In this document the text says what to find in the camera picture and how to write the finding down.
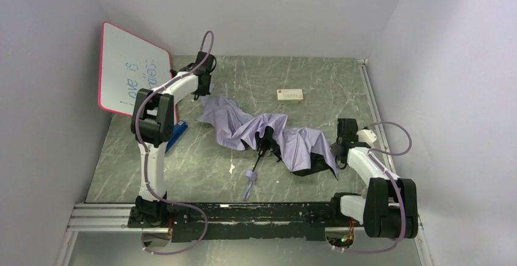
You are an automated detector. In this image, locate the red framed whiteboard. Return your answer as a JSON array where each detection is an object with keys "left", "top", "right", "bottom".
[{"left": 98, "top": 21, "right": 172, "bottom": 117}]

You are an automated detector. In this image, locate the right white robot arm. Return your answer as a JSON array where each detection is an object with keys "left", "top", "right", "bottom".
[{"left": 331, "top": 118, "right": 418, "bottom": 240}]

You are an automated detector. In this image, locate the light purple folding umbrella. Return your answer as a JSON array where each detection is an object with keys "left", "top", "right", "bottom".
[{"left": 197, "top": 95, "right": 340, "bottom": 179}]

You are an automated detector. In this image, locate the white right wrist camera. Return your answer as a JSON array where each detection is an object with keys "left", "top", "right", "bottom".
[{"left": 356, "top": 129, "right": 377, "bottom": 146}]

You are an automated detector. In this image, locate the aluminium frame rail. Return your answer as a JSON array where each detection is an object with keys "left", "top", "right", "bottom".
[{"left": 66, "top": 202, "right": 423, "bottom": 232}]

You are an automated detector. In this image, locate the blue whiteboard marker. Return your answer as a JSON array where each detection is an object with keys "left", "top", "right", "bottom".
[{"left": 165, "top": 121, "right": 188, "bottom": 153}]

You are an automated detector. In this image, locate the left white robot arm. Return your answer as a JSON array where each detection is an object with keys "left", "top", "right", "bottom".
[{"left": 127, "top": 51, "right": 216, "bottom": 228}]

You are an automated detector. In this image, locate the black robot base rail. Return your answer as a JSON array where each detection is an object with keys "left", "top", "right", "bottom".
[{"left": 127, "top": 199, "right": 360, "bottom": 243}]

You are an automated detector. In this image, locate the small white cardboard box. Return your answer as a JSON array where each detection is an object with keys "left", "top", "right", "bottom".
[{"left": 276, "top": 89, "right": 304, "bottom": 104}]

